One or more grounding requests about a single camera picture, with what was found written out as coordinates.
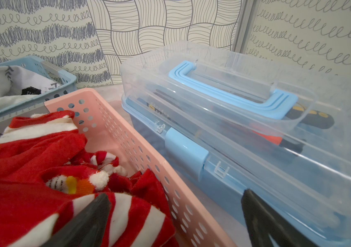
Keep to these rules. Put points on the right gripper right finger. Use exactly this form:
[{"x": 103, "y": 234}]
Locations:
[{"x": 266, "y": 227}]

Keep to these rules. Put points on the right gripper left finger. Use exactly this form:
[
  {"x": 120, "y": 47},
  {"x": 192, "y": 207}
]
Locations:
[{"x": 86, "y": 229}]

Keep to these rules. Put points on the red patterned sock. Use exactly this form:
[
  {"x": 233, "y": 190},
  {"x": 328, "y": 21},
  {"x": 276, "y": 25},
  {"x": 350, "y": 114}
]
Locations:
[{"x": 101, "y": 172}]

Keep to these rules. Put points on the red santa striped sock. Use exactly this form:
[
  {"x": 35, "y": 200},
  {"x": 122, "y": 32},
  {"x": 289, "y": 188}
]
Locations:
[{"x": 31, "y": 213}]

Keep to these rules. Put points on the white sock black pattern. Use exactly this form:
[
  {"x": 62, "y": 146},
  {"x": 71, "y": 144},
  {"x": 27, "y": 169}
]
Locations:
[{"x": 18, "y": 85}]

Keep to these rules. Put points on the pink plastic basket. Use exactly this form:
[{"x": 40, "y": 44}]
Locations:
[{"x": 100, "y": 116}]

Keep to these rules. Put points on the blue plastic basket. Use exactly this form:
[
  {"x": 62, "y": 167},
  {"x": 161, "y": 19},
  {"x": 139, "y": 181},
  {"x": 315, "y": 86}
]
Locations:
[{"x": 35, "y": 64}]

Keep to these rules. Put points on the clear plastic tool box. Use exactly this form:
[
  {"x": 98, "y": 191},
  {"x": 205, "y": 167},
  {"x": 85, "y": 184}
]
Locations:
[{"x": 231, "y": 122}]

